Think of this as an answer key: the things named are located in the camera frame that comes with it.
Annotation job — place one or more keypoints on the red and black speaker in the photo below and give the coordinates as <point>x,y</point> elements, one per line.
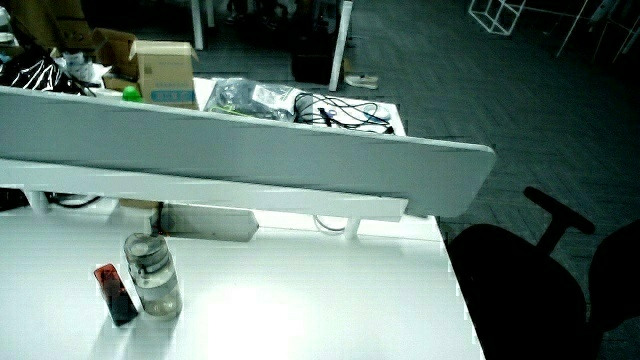
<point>116,296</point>

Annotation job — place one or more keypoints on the grey desk partition panel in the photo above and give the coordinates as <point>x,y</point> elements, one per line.
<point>250,150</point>

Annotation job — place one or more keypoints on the white neighbouring desk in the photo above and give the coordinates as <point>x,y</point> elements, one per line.
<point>395,116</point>

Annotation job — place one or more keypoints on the clear plastic bag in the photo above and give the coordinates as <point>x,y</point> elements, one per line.
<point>250,99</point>

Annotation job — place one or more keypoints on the white shoe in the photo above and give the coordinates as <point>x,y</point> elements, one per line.
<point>361,81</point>

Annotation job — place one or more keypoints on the grey power strip box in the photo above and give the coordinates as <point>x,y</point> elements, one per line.
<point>210,222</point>

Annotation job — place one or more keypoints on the black box on floor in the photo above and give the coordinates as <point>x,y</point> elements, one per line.
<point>312,55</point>

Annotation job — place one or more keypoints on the white table leg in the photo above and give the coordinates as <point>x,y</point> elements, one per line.
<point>197,24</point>
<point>341,44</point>

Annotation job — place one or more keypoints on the open cardboard box blue label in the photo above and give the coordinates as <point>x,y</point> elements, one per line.
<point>166,75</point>

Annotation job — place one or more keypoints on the clear cylindrical bottle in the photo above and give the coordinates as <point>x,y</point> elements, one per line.
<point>154,280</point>

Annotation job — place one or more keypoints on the green round cap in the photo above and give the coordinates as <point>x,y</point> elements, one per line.
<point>132,94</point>

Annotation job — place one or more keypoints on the black office chair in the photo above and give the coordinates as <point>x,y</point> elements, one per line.
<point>520,290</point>
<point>617,275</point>

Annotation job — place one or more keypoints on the brown cardboard box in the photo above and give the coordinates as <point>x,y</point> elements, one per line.
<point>118,52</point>

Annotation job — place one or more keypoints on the black glossy plastic bag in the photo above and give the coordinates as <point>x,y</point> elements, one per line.
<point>37,74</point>

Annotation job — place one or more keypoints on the white desk shelf rail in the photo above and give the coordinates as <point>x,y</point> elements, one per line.
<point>200,192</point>

